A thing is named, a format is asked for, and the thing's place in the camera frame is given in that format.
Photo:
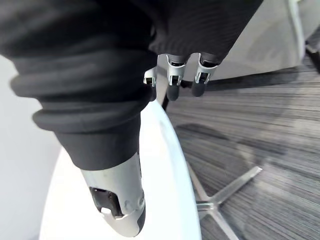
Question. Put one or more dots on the dark furniture base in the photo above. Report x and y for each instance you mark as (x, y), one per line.
(313, 46)

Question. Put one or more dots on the silver star table base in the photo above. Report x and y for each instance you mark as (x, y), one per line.
(225, 195)

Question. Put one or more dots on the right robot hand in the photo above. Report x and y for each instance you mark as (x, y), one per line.
(82, 75)

